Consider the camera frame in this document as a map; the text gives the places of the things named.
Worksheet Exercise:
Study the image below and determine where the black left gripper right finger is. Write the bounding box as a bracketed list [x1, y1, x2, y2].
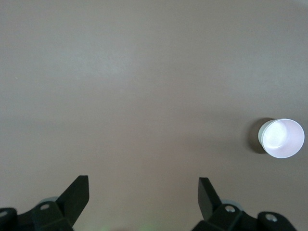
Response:
[192, 177, 295, 231]

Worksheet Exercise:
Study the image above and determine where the brown table cover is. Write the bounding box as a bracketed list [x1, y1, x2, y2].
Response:
[0, 0, 308, 231]

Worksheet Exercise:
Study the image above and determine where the pink bowl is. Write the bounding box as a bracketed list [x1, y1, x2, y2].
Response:
[261, 118, 305, 159]

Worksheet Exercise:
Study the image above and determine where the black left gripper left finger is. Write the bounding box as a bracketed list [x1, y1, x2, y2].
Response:
[0, 175, 90, 231]

